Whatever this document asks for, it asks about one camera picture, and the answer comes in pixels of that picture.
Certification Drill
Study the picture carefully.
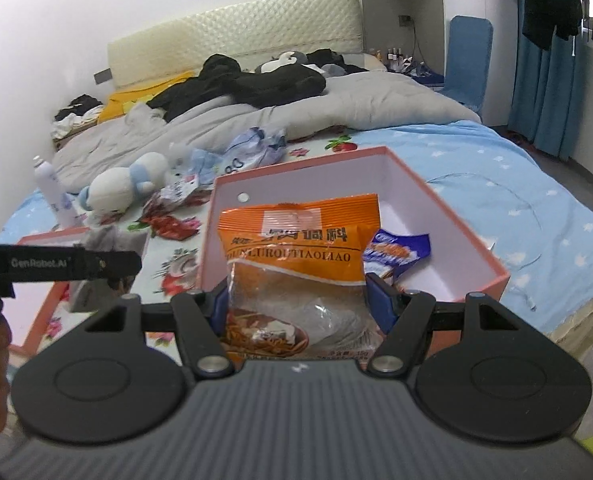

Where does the shallow pink box lid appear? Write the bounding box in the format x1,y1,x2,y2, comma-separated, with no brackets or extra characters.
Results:
14,226,150,357

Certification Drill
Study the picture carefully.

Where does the white spray can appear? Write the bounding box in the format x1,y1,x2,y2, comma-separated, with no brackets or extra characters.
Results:
33,156,80,229

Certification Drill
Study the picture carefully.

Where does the light blue bedsheet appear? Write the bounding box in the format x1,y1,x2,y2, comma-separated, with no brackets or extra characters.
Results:
0,119,593,334

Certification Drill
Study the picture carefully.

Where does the crumpled white blue bag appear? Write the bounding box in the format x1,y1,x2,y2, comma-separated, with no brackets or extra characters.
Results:
221,127,288,172

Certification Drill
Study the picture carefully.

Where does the yellow pillow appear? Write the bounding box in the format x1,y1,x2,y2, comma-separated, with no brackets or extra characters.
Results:
99,71,197,122

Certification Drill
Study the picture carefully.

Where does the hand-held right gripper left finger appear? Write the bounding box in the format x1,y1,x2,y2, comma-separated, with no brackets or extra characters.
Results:
83,283,236,381

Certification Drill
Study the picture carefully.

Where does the cluster of small bottles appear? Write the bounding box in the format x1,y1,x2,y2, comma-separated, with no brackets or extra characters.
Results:
369,47,415,74

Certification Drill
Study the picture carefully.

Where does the grey snack packet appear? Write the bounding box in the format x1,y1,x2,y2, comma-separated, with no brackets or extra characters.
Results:
69,225,143,314

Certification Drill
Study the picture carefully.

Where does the clear plastic bag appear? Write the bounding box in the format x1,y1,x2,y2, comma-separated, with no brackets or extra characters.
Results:
169,142,223,187

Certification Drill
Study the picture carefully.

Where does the black clothing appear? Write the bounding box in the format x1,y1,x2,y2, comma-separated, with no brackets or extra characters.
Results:
146,54,327,124

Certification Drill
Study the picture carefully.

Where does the beige bed skirt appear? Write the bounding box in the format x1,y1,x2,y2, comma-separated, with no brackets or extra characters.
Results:
548,287,593,357

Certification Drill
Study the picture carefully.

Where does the dark hanging garment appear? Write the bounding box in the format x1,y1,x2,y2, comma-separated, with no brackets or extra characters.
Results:
514,0,585,52

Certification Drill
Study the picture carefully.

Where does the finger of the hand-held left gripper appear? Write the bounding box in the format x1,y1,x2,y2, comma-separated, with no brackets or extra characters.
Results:
80,250,144,282

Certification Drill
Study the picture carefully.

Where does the blue chair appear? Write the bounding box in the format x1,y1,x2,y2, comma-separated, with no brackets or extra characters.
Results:
439,15,494,117

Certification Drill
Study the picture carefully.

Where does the white label snack packet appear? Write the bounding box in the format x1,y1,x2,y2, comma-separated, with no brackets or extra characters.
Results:
161,172,213,206

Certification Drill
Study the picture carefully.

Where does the blue curtain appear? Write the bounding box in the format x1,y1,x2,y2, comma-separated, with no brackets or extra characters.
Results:
507,25,593,162

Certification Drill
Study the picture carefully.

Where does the grey quilt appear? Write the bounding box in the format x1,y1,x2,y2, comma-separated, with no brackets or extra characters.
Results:
51,71,482,194

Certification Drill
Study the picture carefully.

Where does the fruit print tablecloth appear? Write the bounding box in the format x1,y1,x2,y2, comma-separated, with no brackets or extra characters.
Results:
6,132,360,376

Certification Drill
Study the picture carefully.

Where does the blue snack packet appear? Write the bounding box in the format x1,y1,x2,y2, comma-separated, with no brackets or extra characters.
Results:
364,229,431,282

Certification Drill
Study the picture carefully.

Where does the orange snack packet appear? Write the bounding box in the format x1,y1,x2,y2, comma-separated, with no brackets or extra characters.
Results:
218,193,381,364

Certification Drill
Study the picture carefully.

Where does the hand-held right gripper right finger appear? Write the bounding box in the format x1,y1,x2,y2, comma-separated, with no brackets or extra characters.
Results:
365,272,521,379

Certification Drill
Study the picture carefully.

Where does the dark red snack packet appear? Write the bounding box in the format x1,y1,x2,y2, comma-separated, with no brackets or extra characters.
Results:
141,192,188,221

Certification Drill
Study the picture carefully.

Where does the brown red foil packet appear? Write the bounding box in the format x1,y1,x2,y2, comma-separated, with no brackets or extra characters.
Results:
149,216,200,239

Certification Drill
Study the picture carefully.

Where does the white blue plush toy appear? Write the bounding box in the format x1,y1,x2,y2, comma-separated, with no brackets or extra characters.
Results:
79,152,170,217

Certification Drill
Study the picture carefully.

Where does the deep pink box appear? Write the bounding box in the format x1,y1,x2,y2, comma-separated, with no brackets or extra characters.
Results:
196,146,511,307

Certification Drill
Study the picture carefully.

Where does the beige quilted headboard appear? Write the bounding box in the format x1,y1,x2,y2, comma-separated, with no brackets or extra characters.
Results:
107,0,363,94

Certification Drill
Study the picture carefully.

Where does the pile of clothes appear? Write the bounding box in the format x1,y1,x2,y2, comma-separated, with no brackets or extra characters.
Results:
53,94,106,137

